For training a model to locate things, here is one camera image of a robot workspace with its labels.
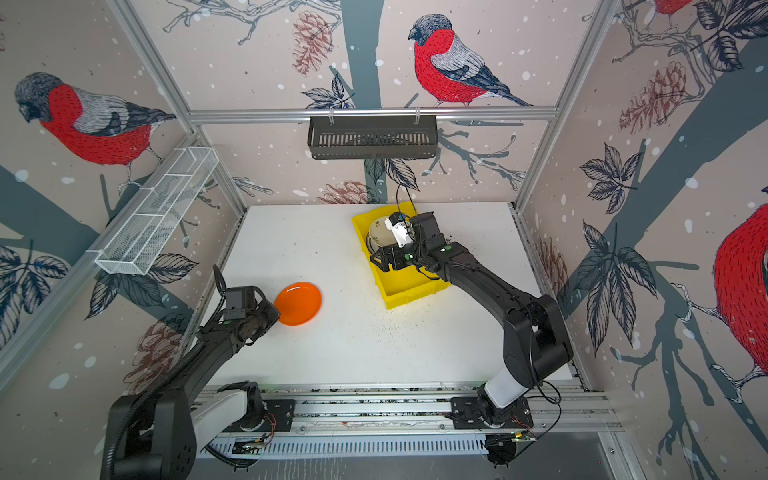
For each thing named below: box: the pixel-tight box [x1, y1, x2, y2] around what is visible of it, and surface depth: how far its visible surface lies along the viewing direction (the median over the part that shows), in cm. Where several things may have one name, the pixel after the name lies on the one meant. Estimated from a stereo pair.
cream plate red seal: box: [366, 216, 397, 254], surface depth 106 cm
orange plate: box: [274, 281, 323, 327], surface depth 95 cm
